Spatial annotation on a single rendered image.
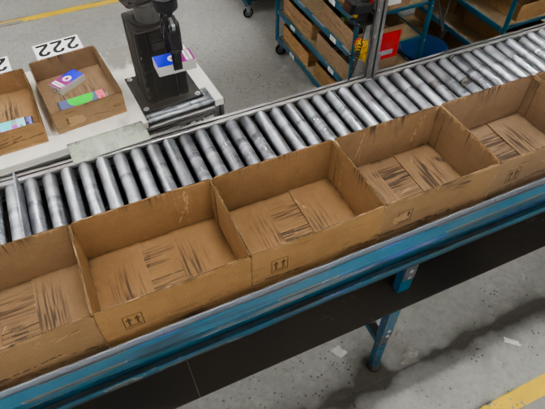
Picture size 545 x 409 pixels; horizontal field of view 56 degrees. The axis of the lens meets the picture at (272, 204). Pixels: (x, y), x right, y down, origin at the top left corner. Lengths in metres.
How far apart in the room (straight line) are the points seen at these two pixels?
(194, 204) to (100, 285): 0.34
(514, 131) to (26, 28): 3.62
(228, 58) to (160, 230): 2.42
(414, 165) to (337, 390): 1.00
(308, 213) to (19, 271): 0.82
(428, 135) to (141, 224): 0.98
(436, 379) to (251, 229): 1.16
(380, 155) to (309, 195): 0.29
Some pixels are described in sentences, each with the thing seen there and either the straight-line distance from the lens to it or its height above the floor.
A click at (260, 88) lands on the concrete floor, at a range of 3.50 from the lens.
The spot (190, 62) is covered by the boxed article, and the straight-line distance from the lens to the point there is 1.77.
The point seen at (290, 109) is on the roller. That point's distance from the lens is 2.13.
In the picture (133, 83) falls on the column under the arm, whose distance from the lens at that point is 2.32.
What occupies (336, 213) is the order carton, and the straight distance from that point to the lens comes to 1.56.
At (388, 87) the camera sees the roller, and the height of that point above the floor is 0.74.
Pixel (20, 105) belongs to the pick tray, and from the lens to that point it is 2.37.
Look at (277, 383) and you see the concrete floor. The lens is 2.24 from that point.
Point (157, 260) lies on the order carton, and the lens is 1.49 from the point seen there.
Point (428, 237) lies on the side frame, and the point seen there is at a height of 0.91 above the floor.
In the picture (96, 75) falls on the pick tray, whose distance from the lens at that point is 2.42.
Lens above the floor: 2.08
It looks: 49 degrees down
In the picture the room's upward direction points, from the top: straight up
